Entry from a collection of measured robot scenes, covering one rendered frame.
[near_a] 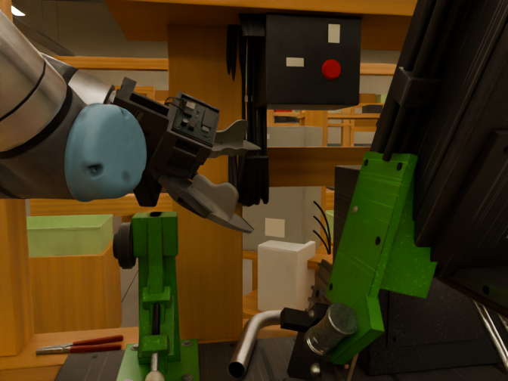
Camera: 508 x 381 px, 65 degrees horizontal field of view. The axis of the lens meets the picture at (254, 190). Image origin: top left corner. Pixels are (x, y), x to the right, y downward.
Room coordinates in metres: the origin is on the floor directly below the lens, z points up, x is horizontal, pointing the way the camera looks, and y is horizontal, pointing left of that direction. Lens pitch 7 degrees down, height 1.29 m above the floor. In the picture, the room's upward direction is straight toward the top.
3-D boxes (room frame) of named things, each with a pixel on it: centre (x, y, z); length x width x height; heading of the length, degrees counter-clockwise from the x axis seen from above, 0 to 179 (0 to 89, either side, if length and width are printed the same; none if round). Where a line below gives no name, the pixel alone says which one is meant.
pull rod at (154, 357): (0.55, 0.15, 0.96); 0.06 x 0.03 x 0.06; 9
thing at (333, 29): (0.76, -0.09, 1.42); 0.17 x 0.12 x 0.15; 99
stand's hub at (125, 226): (0.63, 0.21, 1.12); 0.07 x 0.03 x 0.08; 9
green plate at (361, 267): (0.50, -0.17, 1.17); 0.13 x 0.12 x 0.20; 99
